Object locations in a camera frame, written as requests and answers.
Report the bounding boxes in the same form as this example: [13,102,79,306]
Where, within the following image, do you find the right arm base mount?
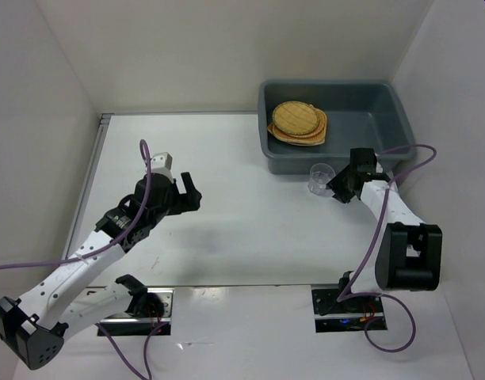
[311,284,388,333]

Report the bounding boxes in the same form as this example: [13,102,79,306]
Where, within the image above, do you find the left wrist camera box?
[151,152,173,173]

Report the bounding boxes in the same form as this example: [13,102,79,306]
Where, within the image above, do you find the purple cable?
[0,139,176,380]
[337,144,437,352]

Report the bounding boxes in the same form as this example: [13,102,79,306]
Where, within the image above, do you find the round orange woven dish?
[267,104,327,139]

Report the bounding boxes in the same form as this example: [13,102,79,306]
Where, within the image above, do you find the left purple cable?
[0,139,176,380]

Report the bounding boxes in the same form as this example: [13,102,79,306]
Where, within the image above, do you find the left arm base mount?
[100,287,174,337]

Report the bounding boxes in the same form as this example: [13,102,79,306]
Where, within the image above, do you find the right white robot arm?
[327,148,443,311]

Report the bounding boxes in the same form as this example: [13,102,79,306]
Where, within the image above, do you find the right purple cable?
[337,144,437,352]

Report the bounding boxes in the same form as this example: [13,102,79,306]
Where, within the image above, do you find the grey plastic bin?
[258,79,416,175]

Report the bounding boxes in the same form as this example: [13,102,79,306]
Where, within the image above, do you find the round yellow bamboo dish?
[272,101,319,135]

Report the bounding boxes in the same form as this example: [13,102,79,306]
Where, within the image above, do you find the rounded square woven dish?
[270,128,327,146]

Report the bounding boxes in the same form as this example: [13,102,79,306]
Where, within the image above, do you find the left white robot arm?
[0,173,201,371]

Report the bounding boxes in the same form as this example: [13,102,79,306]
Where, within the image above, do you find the clear plastic cup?
[307,163,335,197]

